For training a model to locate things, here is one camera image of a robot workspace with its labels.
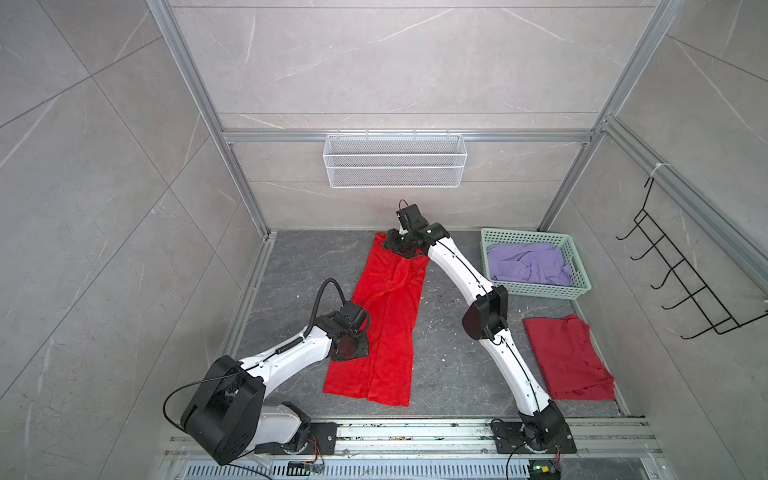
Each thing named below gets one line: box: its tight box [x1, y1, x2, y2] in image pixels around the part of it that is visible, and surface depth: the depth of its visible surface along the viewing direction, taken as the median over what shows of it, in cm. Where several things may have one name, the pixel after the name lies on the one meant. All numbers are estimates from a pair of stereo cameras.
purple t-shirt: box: [486, 242, 574, 287], surface depth 109 cm
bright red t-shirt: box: [324, 232, 430, 407], surface depth 92 cm
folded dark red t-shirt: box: [524, 314, 616, 400], surface depth 86 cm
